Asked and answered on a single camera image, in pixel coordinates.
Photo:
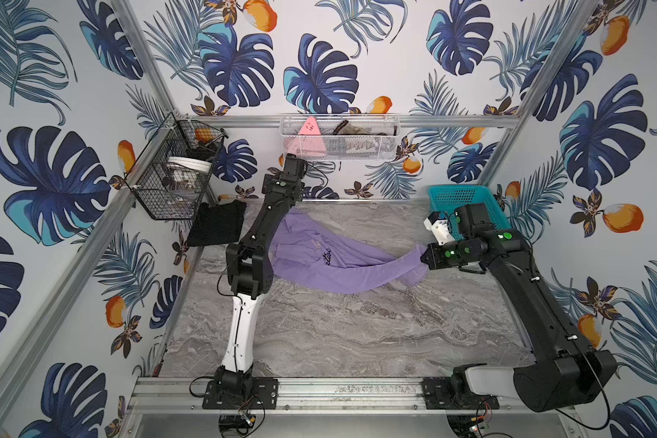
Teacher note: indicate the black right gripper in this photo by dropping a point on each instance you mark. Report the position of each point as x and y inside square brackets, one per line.
[434, 259]

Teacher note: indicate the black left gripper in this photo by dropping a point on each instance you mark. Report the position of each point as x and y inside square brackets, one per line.
[292, 169]

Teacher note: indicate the purple t-shirt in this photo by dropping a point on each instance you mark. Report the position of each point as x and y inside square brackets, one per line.
[309, 254]

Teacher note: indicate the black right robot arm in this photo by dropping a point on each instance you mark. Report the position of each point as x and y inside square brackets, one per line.
[568, 370]

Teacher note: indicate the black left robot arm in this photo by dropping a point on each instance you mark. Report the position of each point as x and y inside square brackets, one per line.
[250, 274]

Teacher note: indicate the pink triangular item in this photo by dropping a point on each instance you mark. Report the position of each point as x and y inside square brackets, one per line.
[308, 142]

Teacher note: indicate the teal plastic basket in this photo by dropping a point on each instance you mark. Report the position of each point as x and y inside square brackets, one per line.
[446, 198]

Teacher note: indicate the folded black t-shirt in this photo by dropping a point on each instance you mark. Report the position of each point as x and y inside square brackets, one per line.
[217, 224]

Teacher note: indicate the white bowl in basket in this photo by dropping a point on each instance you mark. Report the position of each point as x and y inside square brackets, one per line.
[193, 165]

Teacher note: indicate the white wire wall basket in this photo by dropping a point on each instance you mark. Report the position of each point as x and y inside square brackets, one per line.
[353, 141]

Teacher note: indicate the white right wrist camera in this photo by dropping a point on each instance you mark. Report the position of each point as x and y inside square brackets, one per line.
[438, 223]

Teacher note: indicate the aluminium frame bar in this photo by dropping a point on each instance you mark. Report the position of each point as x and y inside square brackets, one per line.
[405, 121]

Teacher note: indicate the black wire basket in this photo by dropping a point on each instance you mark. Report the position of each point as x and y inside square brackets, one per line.
[168, 192]

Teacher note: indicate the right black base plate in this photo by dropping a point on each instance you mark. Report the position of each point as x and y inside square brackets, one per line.
[452, 393]

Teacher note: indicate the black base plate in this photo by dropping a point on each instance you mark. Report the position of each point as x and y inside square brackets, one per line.
[249, 393]
[452, 393]

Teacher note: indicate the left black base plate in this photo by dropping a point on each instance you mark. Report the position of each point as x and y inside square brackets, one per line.
[249, 393]

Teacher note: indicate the aluminium front rail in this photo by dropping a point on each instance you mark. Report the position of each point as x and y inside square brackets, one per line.
[304, 396]

